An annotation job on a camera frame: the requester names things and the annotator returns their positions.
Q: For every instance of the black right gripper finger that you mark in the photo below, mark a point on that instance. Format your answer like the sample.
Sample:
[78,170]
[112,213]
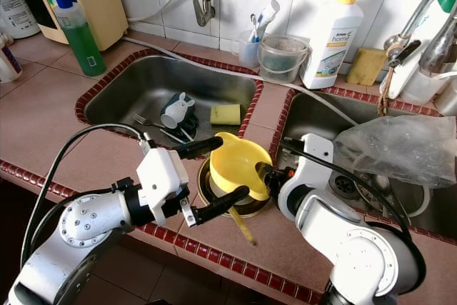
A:
[268,176]

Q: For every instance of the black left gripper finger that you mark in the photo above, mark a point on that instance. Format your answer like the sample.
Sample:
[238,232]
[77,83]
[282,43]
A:
[225,203]
[200,147]

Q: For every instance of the yellow plastic bowl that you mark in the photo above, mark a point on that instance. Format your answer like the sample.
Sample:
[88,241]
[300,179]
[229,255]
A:
[235,166]

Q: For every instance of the teal and white mug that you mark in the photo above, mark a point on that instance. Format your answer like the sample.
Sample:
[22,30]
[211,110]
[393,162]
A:
[175,111]

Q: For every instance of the metal fork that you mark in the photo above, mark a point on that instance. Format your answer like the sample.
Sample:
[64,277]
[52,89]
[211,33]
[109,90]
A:
[146,121]

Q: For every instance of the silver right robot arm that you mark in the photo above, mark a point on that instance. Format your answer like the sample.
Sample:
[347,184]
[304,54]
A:
[357,248]

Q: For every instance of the stainless steel bowl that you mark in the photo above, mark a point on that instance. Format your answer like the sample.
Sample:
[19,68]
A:
[246,208]

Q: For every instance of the gold metal spoon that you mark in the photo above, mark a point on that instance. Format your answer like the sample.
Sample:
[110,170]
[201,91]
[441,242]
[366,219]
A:
[244,230]

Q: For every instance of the yellow dish sponge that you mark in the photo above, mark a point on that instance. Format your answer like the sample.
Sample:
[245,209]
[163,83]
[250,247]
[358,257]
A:
[226,114]

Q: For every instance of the steel sink basin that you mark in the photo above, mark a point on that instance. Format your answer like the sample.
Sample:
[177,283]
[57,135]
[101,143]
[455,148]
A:
[128,91]
[435,219]

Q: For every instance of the small translucent cup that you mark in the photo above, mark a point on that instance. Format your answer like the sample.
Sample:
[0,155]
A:
[248,51]

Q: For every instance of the clear plastic bucket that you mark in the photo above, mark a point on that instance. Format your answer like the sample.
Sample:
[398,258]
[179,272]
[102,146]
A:
[283,62]

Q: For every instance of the clear plastic bag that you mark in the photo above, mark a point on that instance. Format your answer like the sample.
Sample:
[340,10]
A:
[400,149]

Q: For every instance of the blue toothbrush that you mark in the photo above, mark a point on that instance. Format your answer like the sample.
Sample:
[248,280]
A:
[255,28]

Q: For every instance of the ochre sponge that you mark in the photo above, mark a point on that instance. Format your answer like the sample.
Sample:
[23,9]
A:
[366,67]

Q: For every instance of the white bottle with yellow cap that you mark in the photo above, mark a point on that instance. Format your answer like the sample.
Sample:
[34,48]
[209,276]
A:
[332,41]

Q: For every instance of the green dish soap bottle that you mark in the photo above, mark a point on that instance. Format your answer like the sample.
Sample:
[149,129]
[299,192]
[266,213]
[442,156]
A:
[82,41]

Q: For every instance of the beige water purifier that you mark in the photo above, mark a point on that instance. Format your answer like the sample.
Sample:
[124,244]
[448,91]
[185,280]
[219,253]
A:
[107,1]

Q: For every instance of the white printed mug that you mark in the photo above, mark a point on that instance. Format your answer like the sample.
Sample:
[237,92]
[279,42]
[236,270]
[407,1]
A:
[11,66]

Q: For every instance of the chrome sink faucet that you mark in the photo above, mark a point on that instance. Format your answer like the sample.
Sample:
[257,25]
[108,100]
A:
[410,33]

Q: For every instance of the large white plastic jar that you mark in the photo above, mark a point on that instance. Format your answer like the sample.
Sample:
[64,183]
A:
[18,8]

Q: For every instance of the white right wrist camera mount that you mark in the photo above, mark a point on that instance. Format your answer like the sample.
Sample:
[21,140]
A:
[313,169]

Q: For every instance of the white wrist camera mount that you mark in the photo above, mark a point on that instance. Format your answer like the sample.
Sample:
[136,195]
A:
[163,180]
[313,169]

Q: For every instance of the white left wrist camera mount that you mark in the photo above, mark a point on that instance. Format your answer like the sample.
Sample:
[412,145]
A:
[163,180]

